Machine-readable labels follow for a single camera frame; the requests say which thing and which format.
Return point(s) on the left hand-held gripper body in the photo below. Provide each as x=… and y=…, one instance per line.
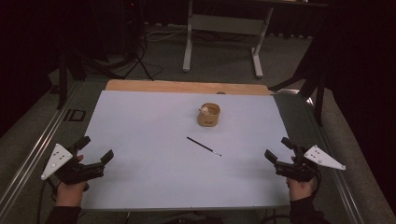
x=73, y=171

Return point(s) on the black pen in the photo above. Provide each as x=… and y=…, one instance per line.
x=204, y=146

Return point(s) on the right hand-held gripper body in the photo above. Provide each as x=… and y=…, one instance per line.
x=299, y=170

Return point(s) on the round wooden holder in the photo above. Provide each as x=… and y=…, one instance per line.
x=208, y=118

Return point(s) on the aluminium rail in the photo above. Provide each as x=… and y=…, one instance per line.
x=336, y=174
x=34, y=149

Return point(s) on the person's left hand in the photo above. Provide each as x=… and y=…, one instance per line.
x=70, y=194

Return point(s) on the small white object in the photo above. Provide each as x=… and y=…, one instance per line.
x=204, y=109

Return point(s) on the light grey table sheet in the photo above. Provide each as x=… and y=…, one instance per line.
x=162, y=174

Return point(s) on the black metal stand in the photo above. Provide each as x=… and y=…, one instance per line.
x=319, y=93

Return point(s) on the person's right hand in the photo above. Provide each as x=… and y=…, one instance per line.
x=300, y=189

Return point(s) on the white metal desk frame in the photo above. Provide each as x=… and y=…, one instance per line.
x=224, y=24

